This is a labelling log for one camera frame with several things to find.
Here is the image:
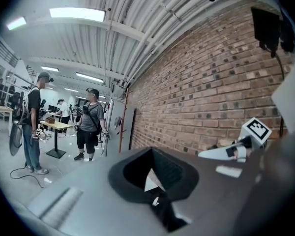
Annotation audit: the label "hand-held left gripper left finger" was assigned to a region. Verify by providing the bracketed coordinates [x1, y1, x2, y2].
[27, 147, 169, 236]

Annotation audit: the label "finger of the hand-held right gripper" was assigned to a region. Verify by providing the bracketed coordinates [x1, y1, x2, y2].
[198, 144, 248, 163]

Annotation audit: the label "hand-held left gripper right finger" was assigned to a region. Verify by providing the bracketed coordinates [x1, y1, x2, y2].
[151, 147, 261, 236]

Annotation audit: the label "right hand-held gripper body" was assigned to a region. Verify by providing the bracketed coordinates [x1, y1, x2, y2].
[237, 117, 272, 154]

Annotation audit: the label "grey leaning board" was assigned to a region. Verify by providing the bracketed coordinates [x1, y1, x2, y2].
[120, 107, 138, 151]

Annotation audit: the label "white leaning board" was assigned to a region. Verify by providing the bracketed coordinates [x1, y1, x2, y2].
[105, 98, 116, 157]

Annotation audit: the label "rust coloured coat stand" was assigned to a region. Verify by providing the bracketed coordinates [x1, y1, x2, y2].
[118, 87, 134, 154]

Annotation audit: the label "black mesh panel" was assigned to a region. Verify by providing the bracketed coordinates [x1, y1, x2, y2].
[9, 121, 24, 157]

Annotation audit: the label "black body-worn device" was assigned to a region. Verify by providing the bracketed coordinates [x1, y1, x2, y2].
[250, 6, 295, 58]

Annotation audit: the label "wooden table with white legs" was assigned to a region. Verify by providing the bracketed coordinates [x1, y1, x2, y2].
[0, 103, 14, 138]

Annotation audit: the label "bundle of white ceiling pipes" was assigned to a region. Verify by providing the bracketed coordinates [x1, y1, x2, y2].
[105, 0, 239, 86]

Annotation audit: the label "white metal shelf rack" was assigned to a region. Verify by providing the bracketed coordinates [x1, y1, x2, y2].
[0, 65, 36, 109]

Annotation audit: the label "rows of ceiling light panels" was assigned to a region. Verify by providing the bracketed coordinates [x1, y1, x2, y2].
[6, 7, 107, 93]

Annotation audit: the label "black floor cable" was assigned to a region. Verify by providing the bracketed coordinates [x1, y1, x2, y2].
[9, 165, 46, 189]

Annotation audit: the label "small wooden pedestal table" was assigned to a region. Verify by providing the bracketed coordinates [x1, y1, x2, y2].
[40, 120, 73, 160]

